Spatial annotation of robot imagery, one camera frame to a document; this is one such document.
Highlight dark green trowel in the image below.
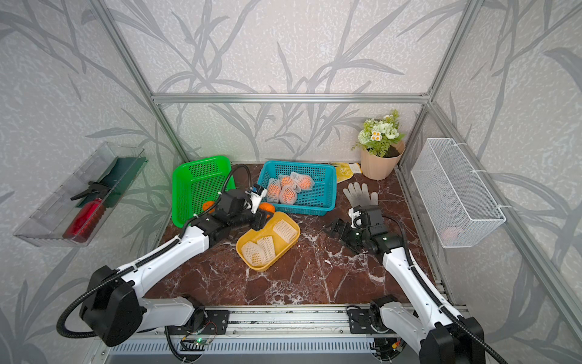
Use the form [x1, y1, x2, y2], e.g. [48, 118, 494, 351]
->
[99, 157, 147, 209]

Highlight yellow dotted work glove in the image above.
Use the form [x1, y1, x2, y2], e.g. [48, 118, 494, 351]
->
[331, 162, 362, 184]

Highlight green plastic basket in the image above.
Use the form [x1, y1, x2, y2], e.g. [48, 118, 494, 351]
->
[172, 156, 231, 228]

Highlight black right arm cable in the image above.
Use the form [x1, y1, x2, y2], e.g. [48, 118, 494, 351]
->
[383, 213, 509, 364]

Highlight white green artificial flowers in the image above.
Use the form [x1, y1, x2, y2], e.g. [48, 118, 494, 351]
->
[352, 109, 405, 159]

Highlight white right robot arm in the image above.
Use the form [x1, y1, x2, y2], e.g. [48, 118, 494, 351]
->
[324, 206, 486, 363]

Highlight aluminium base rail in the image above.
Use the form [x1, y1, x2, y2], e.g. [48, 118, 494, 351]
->
[83, 304, 478, 364]

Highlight yellow plastic tray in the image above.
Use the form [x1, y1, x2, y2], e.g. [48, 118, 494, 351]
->
[236, 212, 300, 271]

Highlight netted orange large left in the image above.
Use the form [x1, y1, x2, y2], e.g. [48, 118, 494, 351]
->
[266, 178, 282, 204]

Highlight white foam net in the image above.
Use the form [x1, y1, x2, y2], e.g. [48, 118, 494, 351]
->
[241, 241, 266, 267]
[273, 220, 299, 244]
[257, 236, 276, 265]

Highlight pink object in wire basket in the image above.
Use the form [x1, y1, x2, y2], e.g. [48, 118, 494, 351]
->
[440, 226, 464, 245]

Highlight white wire mesh basket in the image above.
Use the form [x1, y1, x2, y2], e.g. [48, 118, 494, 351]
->
[411, 138, 506, 249]

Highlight teal plastic basket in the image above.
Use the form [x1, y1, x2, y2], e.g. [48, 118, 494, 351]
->
[258, 160, 337, 216]

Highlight beige ribbed flower pot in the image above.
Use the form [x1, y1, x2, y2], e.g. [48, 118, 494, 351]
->
[360, 141, 406, 180]

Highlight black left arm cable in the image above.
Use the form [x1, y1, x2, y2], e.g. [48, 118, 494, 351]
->
[56, 163, 253, 363]

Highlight clear plastic wall shelf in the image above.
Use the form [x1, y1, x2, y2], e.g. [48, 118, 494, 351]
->
[15, 143, 147, 247]

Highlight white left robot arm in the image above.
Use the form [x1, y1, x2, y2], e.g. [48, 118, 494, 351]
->
[80, 184, 274, 347]

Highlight grey knit work glove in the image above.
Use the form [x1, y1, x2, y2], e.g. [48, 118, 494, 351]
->
[343, 182, 378, 208]

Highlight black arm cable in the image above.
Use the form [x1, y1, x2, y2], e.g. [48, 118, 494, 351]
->
[56, 163, 253, 363]
[383, 213, 509, 364]

